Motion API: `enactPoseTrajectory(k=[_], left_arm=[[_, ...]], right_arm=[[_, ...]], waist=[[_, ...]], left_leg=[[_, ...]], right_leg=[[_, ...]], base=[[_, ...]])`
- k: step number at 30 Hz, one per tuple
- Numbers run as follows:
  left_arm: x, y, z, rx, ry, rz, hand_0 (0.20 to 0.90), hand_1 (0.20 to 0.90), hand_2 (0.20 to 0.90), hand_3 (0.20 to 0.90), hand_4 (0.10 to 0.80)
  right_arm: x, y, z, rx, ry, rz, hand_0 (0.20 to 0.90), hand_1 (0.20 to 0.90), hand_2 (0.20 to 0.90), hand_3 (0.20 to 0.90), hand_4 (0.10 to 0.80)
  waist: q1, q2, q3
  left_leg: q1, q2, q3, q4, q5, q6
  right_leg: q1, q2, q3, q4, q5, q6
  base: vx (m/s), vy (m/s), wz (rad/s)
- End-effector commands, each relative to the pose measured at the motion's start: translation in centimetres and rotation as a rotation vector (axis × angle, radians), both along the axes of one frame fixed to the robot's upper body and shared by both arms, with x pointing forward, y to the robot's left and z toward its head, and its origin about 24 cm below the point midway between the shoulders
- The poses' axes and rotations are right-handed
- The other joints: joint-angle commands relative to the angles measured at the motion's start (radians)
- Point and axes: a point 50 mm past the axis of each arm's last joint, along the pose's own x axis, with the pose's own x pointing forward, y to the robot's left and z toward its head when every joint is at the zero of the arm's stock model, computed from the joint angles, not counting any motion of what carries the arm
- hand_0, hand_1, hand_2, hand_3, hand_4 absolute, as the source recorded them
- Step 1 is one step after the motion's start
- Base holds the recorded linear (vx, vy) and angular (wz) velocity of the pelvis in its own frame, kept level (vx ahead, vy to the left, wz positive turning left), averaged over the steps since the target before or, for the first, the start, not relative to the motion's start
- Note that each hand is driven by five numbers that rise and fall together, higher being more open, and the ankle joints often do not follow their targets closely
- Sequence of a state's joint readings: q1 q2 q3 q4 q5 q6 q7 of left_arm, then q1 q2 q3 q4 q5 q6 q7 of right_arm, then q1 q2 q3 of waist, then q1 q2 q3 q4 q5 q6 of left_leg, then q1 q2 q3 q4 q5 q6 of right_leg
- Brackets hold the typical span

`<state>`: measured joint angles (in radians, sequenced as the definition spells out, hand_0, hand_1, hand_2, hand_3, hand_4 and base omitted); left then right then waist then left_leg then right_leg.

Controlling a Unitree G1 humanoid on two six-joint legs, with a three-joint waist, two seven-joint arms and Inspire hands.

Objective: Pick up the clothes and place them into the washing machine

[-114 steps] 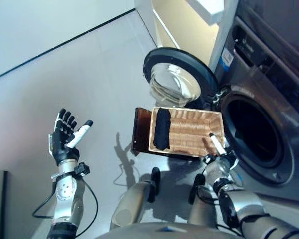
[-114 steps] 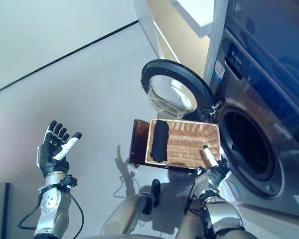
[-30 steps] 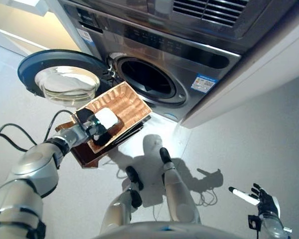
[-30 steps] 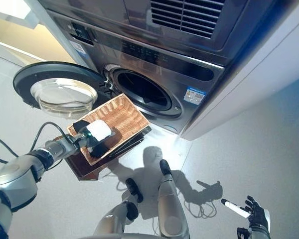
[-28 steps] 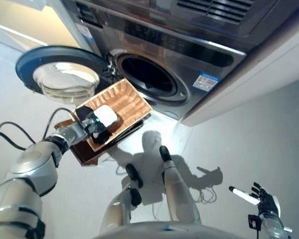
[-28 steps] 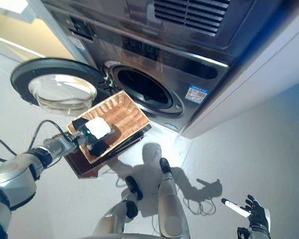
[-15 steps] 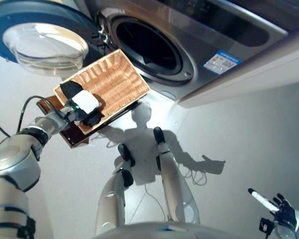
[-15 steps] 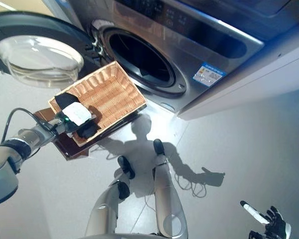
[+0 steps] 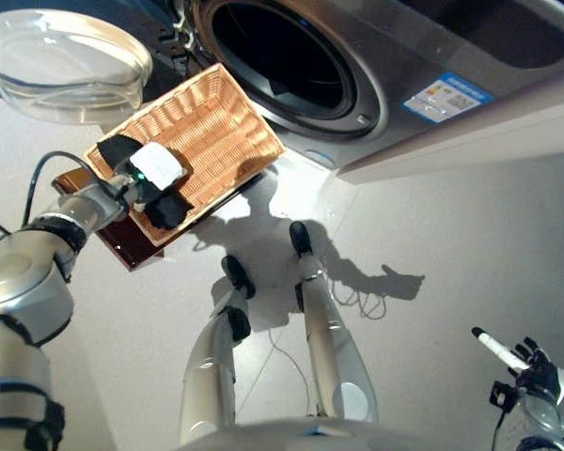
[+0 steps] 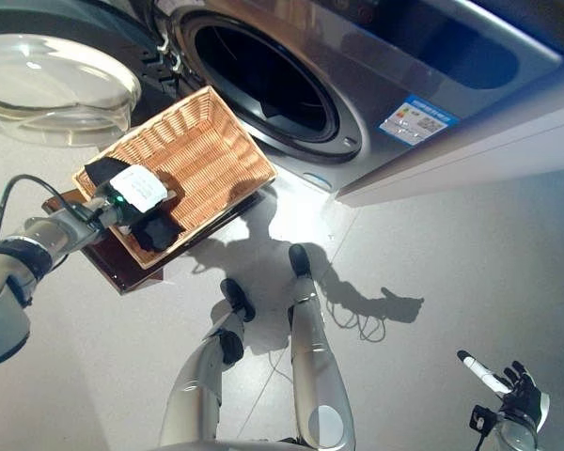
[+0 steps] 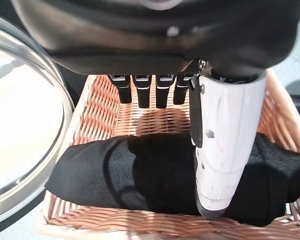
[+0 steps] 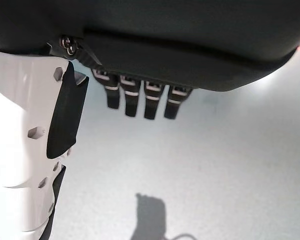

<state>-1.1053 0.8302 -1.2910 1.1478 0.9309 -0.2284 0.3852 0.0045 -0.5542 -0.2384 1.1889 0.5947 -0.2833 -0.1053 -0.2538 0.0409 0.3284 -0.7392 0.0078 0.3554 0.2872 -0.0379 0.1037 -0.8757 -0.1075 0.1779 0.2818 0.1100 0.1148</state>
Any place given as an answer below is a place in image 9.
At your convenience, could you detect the grey robot torso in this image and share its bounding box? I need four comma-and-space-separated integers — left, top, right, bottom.
178, 415, 452, 451

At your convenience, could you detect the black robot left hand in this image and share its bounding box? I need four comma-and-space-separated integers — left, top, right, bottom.
121, 142, 193, 209

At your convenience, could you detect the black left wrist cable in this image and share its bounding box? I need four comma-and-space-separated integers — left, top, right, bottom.
0, 149, 129, 237

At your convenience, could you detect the thin white floor cable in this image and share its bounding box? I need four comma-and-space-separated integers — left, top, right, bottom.
267, 276, 388, 417

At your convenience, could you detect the dark grey washing machine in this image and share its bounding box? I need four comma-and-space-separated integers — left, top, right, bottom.
154, 0, 564, 173

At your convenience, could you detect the round glass washer door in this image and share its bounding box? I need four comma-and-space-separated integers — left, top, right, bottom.
0, 8, 154, 125

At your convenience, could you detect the black garment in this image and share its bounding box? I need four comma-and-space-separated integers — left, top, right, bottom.
96, 133, 192, 232

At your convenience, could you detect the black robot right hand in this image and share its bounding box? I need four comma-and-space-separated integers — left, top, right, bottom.
471, 326, 564, 408

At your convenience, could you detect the brown glossy basket stand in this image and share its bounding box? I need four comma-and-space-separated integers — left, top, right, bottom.
51, 166, 274, 274

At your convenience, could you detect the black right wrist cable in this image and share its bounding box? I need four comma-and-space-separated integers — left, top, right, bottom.
491, 402, 509, 451

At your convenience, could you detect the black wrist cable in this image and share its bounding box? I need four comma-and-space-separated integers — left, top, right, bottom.
0, 149, 129, 237
491, 402, 509, 451

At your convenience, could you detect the silver robot right leg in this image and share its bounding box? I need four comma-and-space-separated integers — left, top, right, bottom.
289, 220, 380, 420

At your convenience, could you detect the blue energy label sticker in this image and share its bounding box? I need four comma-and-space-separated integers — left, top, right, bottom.
400, 70, 495, 125

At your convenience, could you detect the rectangular wicker laundry basket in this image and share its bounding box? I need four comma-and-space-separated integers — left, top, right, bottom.
83, 63, 287, 248

